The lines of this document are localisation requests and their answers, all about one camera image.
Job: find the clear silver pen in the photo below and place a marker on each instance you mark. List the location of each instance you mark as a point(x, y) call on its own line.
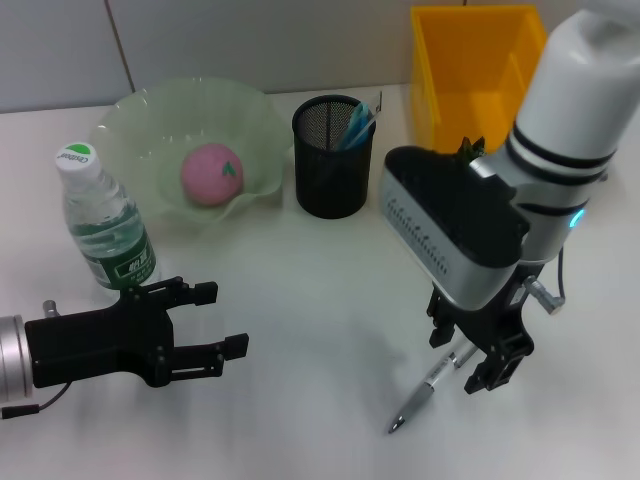
point(417, 400)

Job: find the green glass fruit plate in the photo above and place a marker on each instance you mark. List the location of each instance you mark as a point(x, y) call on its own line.
point(240, 130)

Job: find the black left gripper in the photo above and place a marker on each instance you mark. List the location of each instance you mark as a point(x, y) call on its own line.
point(100, 340)

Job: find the green plastic scrap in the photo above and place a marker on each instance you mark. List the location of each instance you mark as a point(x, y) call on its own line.
point(470, 147)

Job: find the clear green-label water bottle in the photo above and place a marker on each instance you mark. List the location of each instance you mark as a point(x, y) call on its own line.
point(110, 235)

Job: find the black mesh pen holder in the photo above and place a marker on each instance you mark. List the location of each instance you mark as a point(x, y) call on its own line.
point(330, 185)

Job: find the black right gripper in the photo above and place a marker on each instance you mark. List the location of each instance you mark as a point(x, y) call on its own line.
point(492, 325)

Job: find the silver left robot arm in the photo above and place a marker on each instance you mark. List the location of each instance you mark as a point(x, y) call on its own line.
point(12, 355)

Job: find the pink peach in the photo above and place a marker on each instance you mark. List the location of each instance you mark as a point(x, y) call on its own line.
point(207, 175)

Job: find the yellow plastic bin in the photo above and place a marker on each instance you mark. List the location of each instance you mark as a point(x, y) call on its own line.
point(465, 60)

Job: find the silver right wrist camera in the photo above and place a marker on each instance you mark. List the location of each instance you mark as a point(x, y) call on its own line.
point(425, 240)

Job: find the transparent plastic ruler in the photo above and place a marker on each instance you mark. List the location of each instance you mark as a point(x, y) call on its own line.
point(372, 112)

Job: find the blue scissors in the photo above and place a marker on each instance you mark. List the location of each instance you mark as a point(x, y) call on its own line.
point(355, 127)

